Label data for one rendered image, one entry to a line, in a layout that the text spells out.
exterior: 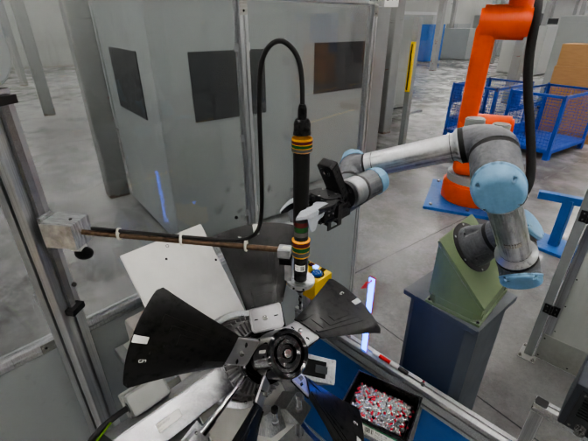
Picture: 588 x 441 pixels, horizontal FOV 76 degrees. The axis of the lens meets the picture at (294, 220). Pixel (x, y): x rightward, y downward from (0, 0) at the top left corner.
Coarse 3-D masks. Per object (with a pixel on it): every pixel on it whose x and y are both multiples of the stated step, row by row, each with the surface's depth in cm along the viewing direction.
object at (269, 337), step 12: (252, 336) 100; (264, 336) 94; (276, 336) 91; (288, 336) 94; (300, 336) 95; (264, 348) 90; (276, 348) 91; (288, 348) 93; (300, 348) 95; (252, 360) 97; (264, 360) 89; (276, 360) 90; (288, 360) 92; (300, 360) 94; (252, 372) 96; (264, 372) 91; (276, 372) 88; (288, 372) 91; (300, 372) 92
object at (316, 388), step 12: (312, 384) 102; (312, 396) 96; (324, 396) 102; (336, 396) 108; (324, 408) 96; (336, 408) 103; (348, 408) 108; (324, 420) 93; (336, 420) 97; (348, 420) 103; (360, 420) 108; (336, 432) 94; (348, 432) 99; (360, 432) 104
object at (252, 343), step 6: (240, 342) 90; (252, 342) 92; (258, 342) 92; (234, 348) 91; (240, 348) 91; (246, 348) 92; (252, 348) 93; (234, 354) 92; (246, 354) 93; (252, 354) 94; (228, 360) 92; (234, 360) 93; (240, 360) 94; (246, 360) 94
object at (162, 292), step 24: (144, 312) 79; (168, 312) 81; (192, 312) 83; (144, 336) 80; (168, 336) 82; (192, 336) 84; (216, 336) 86; (168, 360) 84; (192, 360) 87; (216, 360) 90
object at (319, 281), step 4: (316, 264) 152; (308, 268) 150; (312, 268) 150; (320, 268) 150; (324, 272) 147; (328, 272) 147; (316, 276) 144; (320, 276) 144; (324, 276) 145; (328, 276) 146; (316, 280) 143; (320, 280) 143; (324, 280) 145; (316, 284) 142; (320, 284) 144; (324, 284) 146; (312, 288) 143; (316, 288) 143; (320, 288) 145; (304, 292) 147; (308, 292) 146; (312, 292) 144; (316, 292) 144; (308, 296) 147; (312, 296) 145
